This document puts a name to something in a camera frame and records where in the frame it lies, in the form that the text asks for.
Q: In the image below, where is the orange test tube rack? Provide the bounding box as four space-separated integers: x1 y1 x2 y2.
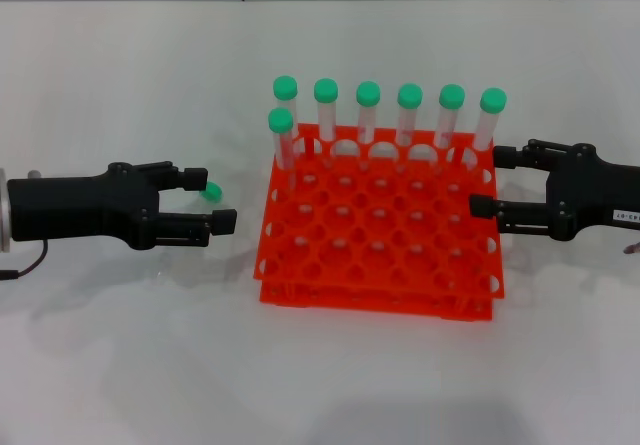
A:
252 123 506 322

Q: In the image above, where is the green capped clear test tube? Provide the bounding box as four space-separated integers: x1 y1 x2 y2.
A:
355 80 382 171
397 83 425 172
267 107 299 194
272 74 304 164
469 87 508 171
313 78 340 169
434 83 467 174
162 180 225 271

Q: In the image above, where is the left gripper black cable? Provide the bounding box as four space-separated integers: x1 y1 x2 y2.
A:
0 239 50 281

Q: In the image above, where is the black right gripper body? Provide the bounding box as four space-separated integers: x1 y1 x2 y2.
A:
545 142 640 243

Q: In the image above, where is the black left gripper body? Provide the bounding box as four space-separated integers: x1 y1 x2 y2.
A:
8 161 162 252

